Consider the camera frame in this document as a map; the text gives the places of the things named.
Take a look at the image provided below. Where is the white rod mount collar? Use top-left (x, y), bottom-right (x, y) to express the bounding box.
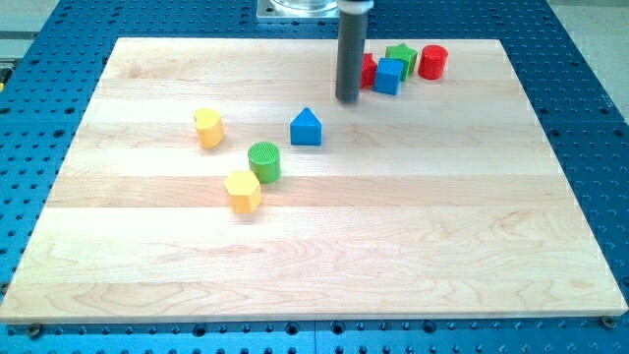
top-left (337, 0), bottom-right (374, 13)

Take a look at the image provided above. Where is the red cylinder block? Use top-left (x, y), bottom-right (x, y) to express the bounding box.
top-left (418, 44), bottom-right (448, 80)

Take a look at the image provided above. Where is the light wooden board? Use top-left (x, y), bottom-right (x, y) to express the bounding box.
top-left (1, 37), bottom-right (627, 324)

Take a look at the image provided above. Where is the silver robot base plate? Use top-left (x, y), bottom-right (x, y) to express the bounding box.
top-left (255, 0), bottom-right (339, 21)

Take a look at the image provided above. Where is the yellow heart block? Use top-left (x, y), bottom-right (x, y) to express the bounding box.
top-left (194, 108), bottom-right (225, 148)

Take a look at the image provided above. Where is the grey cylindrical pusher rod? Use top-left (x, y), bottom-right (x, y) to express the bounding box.
top-left (335, 11), bottom-right (368, 104)

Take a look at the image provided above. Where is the blue perforated metal table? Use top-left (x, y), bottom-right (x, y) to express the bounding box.
top-left (1, 0), bottom-right (628, 353)

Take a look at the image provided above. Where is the green star block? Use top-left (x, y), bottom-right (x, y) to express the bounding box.
top-left (385, 43), bottom-right (418, 82)

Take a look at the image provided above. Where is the blue cube block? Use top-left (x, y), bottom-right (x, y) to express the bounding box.
top-left (373, 58), bottom-right (404, 95)

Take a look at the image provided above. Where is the blue triangle block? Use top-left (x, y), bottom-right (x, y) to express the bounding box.
top-left (290, 107), bottom-right (322, 146)

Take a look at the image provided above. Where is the yellow hexagon block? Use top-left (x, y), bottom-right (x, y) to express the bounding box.
top-left (224, 170), bottom-right (261, 213)

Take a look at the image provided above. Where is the green cylinder block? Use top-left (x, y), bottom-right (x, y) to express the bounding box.
top-left (248, 142), bottom-right (281, 184)

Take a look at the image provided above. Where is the red block behind rod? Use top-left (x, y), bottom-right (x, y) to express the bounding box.
top-left (360, 53), bottom-right (377, 89)

